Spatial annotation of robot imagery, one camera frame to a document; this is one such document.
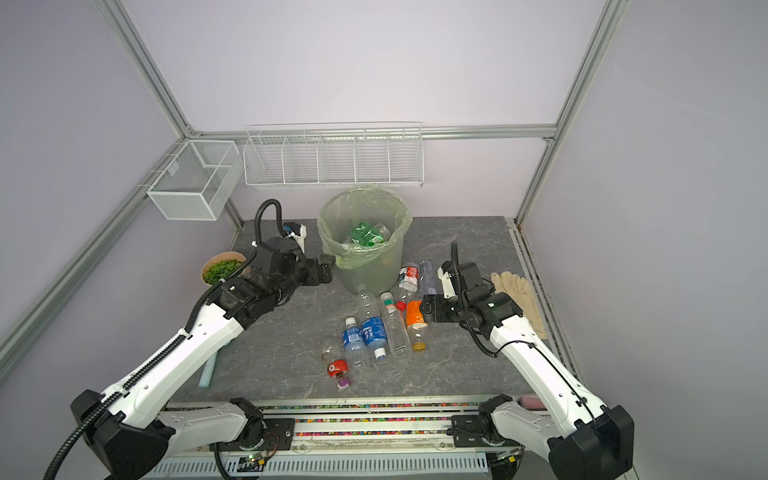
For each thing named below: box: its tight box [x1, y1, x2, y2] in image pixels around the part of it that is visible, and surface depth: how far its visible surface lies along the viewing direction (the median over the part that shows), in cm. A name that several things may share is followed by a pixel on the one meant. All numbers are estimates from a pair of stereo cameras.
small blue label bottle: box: [342, 316, 371, 370], surface depth 86 cm
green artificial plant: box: [203, 260, 242, 285], surface depth 93 cm
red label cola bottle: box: [397, 261, 421, 305], surface depth 101 cm
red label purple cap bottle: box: [327, 359, 351, 389], surface depth 82 cm
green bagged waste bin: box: [318, 188, 413, 296], surface depth 93 cm
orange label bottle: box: [406, 300, 429, 351], surface depth 91 cm
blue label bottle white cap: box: [356, 284, 387, 360], surface depth 89 cm
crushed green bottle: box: [350, 221, 385, 247], surface depth 92 cm
